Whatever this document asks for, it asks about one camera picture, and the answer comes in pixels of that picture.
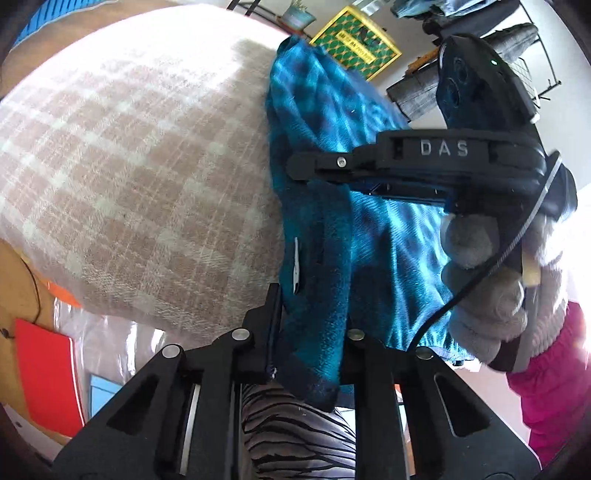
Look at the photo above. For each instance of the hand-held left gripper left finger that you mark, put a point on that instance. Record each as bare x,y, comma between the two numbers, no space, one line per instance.
269,334

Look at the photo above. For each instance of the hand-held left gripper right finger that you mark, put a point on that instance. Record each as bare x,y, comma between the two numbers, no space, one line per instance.
369,369

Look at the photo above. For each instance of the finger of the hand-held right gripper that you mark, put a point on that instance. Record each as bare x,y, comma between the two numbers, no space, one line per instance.
332,166
406,193

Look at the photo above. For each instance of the teal blue fleece jacket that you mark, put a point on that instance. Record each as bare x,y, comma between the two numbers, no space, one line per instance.
323,240

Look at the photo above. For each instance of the person's right forearm pink sleeve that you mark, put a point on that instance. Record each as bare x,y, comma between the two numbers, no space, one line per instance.
554,383

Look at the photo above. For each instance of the black metal clothes rack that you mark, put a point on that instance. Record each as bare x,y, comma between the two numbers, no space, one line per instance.
545,69

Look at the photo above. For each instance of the person's right hand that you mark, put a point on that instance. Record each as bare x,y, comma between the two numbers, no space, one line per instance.
489,304

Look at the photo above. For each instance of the grey plaid coat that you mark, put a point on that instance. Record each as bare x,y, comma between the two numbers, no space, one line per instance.
461,69

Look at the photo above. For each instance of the zebra striped cloth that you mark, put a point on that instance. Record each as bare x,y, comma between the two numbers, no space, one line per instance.
295,438

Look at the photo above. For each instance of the green yellow gift bag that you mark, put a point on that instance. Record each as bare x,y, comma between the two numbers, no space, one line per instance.
355,41

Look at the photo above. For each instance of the potted plant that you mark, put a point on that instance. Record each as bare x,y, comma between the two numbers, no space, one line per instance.
298,14

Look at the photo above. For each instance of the denim jacket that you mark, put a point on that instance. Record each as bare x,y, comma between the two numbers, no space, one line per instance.
425,7

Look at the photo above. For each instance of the light blue flat sheet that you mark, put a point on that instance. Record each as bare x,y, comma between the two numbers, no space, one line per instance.
104,394

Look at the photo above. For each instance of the beige checked blanket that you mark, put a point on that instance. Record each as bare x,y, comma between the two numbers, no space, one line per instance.
138,184

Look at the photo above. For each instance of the red folder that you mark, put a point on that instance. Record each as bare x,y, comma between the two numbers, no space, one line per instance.
51,378

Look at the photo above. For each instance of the blue plastic crate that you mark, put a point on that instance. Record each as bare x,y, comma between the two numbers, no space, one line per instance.
51,16

